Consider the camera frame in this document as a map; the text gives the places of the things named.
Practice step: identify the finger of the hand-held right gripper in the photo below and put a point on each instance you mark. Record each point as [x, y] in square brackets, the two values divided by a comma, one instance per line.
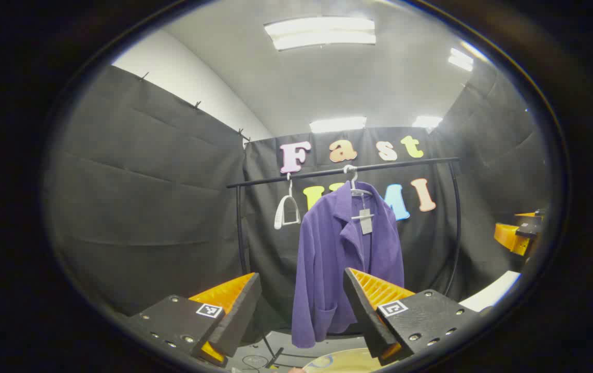
[525, 213]
[529, 227]

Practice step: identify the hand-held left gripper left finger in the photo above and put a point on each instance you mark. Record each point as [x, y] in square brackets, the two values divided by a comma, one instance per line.
[236, 316]

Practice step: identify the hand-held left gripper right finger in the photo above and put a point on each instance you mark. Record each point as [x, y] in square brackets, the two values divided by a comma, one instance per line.
[361, 311]

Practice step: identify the purple knit cardigan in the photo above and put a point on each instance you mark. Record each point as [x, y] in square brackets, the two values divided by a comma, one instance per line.
[322, 248]

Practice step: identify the white plastic hanger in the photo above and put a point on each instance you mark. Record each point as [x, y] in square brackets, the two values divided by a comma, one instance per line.
[278, 215]
[353, 184]

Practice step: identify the black metal clothes rack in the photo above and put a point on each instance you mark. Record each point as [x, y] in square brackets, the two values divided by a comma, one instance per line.
[405, 165]

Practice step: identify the white flat panel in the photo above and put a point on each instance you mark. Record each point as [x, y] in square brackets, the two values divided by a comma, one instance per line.
[488, 292]

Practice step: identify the ceiling light panel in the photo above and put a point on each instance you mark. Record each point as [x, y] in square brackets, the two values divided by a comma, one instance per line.
[320, 32]
[427, 121]
[461, 58]
[337, 124]

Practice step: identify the black backdrop cloth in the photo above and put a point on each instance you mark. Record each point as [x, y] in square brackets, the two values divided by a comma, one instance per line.
[146, 207]

